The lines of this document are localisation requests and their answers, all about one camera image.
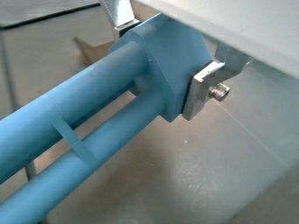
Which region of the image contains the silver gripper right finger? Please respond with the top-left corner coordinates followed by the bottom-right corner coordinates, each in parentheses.
top-left (181, 43), bottom-right (251, 121)

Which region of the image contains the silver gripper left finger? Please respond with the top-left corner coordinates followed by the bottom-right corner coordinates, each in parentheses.
top-left (99, 0), bottom-right (140, 39)

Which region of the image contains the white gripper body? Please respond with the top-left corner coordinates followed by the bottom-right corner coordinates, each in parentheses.
top-left (136, 0), bottom-right (299, 79)

